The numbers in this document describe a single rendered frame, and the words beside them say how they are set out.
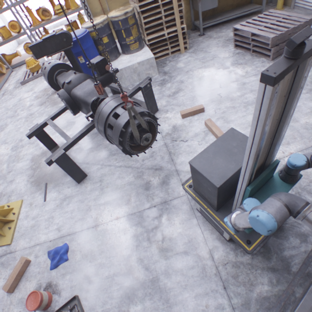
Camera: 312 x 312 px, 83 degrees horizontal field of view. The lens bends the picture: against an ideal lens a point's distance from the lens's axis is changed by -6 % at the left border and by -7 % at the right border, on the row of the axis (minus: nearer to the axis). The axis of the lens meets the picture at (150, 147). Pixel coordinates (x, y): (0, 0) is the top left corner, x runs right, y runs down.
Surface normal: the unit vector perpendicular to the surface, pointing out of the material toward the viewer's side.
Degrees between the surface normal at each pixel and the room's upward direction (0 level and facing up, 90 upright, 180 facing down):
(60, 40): 90
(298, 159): 7
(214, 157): 0
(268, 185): 0
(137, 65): 90
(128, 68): 90
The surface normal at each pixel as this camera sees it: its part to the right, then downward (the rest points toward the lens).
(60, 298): -0.25, -0.62
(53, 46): 0.24, 0.71
